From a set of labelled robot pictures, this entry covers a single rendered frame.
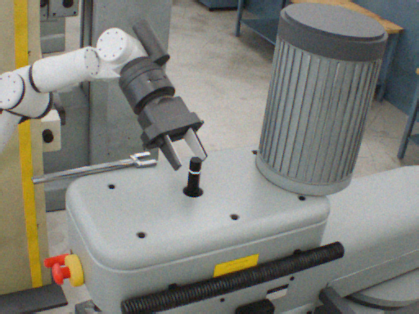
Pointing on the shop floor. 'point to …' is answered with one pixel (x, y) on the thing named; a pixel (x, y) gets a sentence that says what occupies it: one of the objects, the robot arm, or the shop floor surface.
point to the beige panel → (23, 181)
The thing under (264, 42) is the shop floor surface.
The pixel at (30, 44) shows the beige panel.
